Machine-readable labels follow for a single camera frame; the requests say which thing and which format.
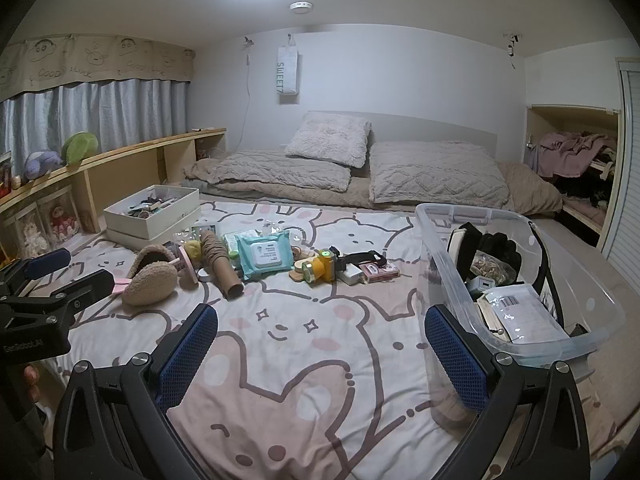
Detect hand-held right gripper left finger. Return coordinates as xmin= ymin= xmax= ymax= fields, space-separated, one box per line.
xmin=52 ymin=302 xmax=219 ymax=480

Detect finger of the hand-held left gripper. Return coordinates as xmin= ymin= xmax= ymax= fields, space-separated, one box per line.
xmin=0 ymin=247 xmax=72 ymax=293
xmin=0 ymin=269 xmax=116 ymax=315

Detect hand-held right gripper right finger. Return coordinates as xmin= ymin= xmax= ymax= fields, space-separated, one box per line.
xmin=424 ymin=305 xmax=591 ymax=480

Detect clear plastic container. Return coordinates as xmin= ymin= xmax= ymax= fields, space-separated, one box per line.
xmin=415 ymin=203 xmax=627 ymax=428

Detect yellow headlamp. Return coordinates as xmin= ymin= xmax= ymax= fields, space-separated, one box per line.
xmin=301 ymin=246 xmax=388 ymax=288

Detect person's left hand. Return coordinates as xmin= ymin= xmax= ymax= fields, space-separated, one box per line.
xmin=22 ymin=362 xmax=44 ymax=404

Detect doll in clear case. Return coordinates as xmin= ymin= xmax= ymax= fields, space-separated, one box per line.
xmin=12 ymin=205 xmax=51 ymax=261
xmin=40 ymin=195 xmax=81 ymax=243

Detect fluffy beige earmuffs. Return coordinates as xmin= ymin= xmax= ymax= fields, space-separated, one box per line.
xmin=112 ymin=245 xmax=201 ymax=307

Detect white labelled mailer bag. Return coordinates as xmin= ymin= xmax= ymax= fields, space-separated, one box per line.
xmin=482 ymin=284 xmax=571 ymax=343

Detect brown rolled stockings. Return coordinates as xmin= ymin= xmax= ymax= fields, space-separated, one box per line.
xmin=200 ymin=230 xmax=245 ymax=301

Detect white cardboard box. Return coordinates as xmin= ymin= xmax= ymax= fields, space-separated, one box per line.
xmin=102 ymin=185 xmax=201 ymax=252

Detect purple plush toy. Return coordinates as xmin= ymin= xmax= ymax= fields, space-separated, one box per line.
xmin=23 ymin=150 xmax=63 ymax=181

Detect bag of gold beads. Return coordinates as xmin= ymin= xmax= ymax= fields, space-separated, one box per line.
xmin=470 ymin=252 xmax=518 ymax=286

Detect bear printed bedsheet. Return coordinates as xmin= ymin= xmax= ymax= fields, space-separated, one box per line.
xmin=30 ymin=200 xmax=621 ymax=480

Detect black gloves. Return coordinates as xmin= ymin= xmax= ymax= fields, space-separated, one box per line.
xmin=457 ymin=222 xmax=523 ymax=281

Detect red playing card box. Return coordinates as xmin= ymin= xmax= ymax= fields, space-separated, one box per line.
xmin=360 ymin=261 xmax=402 ymax=282

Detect green plush toy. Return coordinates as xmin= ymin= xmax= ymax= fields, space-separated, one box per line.
xmin=61 ymin=131 xmax=99 ymax=166

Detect teal wet wipes pack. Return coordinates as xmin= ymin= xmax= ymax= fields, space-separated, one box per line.
xmin=234 ymin=232 xmax=296 ymax=281

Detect wooden bedside shelf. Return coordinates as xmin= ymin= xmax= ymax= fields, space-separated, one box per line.
xmin=0 ymin=128 xmax=227 ymax=261

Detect clear plastic bag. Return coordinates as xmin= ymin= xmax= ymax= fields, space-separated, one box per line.
xmin=250 ymin=220 xmax=291 ymax=241

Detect grey-blue curtain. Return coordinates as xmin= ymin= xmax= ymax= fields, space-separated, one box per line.
xmin=0 ymin=80 xmax=191 ymax=171

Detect quilted beige pillow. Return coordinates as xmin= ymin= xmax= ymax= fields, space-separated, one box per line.
xmin=369 ymin=141 xmax=511 ymax=206

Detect folded beige blanket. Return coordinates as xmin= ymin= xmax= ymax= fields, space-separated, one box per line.
xmin=182 ymin=150 xmax=352 ymax=193

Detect beige printed curtain valance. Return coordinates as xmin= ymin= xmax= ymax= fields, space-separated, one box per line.
xmin=0 ymin=34 xmax=196 ymax=103

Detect pink clothes pile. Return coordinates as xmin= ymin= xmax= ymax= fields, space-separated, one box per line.
xmin=530 ymin=131 xmax=621 ymax=181

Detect fluffy beige pillow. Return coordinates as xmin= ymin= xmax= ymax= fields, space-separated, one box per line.
xmin=284 ymin=111 xmax=373 ymax=168

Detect white louvered door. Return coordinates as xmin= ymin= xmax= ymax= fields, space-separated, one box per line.
xmin=600 ymin=57 xmax=640 ymax=273

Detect white hanging bag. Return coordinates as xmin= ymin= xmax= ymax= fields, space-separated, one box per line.
xmin=276 ymin=42 xmax=301 ymax=97

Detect black strap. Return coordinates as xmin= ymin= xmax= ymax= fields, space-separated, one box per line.
xmin=527 ymin=220 xmax=566 ymax=331

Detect white wall cable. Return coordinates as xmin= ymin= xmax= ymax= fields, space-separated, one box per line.
xmin=220 ymin=37 xmax=253 ymax=153

